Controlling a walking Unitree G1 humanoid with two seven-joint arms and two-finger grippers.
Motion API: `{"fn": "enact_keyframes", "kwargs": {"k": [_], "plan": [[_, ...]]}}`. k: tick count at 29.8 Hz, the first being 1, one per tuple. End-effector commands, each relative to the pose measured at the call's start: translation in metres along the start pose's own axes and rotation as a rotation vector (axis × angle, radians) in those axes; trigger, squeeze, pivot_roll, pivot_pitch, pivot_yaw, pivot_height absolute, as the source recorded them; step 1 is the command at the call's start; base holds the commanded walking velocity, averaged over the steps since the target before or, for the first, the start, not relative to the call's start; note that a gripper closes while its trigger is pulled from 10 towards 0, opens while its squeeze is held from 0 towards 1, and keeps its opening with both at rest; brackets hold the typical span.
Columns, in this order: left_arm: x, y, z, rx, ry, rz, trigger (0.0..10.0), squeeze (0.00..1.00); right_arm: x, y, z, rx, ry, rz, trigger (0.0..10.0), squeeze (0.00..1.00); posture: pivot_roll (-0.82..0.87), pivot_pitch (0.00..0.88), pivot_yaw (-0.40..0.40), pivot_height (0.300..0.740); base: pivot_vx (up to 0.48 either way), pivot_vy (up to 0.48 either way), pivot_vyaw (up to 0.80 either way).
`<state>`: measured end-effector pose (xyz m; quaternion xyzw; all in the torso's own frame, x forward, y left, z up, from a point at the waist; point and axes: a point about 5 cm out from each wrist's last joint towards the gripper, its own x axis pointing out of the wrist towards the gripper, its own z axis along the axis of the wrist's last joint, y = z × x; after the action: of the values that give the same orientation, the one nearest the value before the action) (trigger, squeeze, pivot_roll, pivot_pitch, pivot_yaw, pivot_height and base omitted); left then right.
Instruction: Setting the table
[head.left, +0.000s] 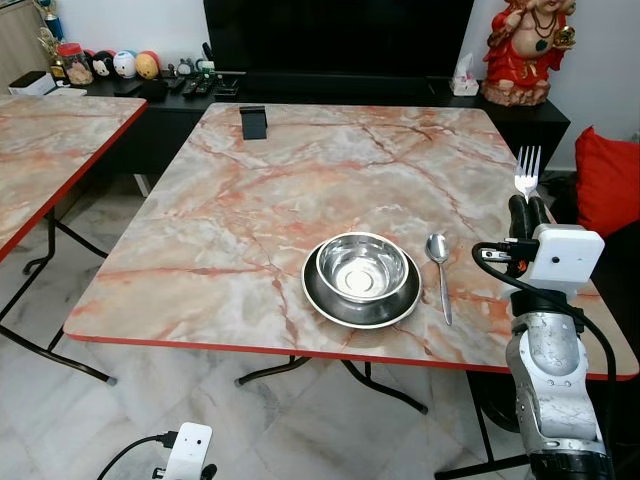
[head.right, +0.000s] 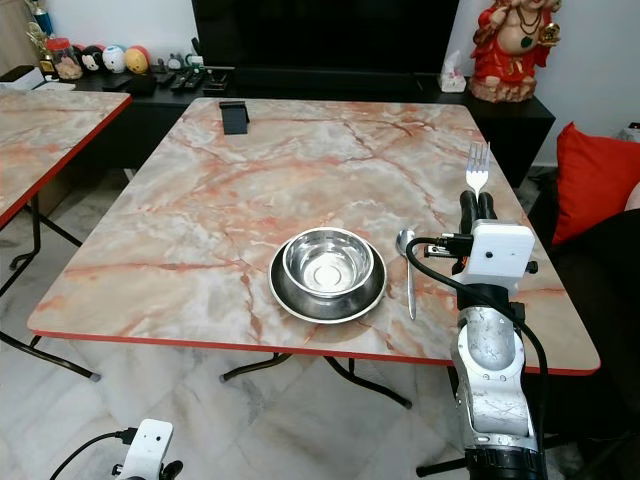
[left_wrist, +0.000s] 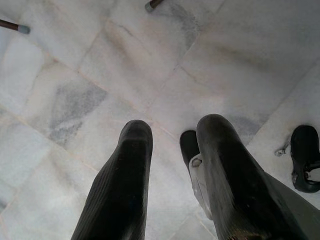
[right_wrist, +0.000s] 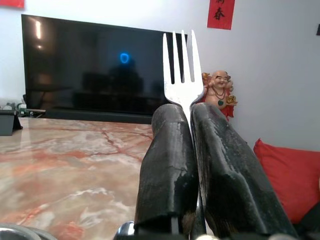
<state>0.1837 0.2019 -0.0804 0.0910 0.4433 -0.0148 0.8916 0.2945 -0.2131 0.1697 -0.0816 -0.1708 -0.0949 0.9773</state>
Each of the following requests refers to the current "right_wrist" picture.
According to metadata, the black tablet stand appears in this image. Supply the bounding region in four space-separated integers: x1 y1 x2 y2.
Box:
0 109 24 137

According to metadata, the red paper wall decoration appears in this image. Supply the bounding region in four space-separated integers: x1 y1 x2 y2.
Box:
0 0 26 9

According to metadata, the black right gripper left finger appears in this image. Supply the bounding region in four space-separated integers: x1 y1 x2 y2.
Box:
133 104 200 235

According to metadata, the laughing buddha figurine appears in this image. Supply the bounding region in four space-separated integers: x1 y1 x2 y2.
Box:
197 69 238 123

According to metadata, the silver metal fork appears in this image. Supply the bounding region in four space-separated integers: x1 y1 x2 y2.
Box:
162 29 205 143

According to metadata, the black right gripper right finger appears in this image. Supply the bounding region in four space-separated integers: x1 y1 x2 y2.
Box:
190 102 299 238

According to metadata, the red cushion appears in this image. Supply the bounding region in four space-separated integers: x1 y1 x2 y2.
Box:
253 138 320 225

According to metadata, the white and green clutter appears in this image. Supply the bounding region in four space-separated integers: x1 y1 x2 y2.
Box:
0 98 28 117

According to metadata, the red banner with black characters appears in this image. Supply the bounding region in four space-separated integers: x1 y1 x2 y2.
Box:
206 0 236 31

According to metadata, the black soundbar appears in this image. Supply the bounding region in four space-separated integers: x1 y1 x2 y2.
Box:
44 106 161 125

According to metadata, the black flat screen television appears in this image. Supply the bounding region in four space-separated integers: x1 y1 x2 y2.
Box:
21 14 188 117

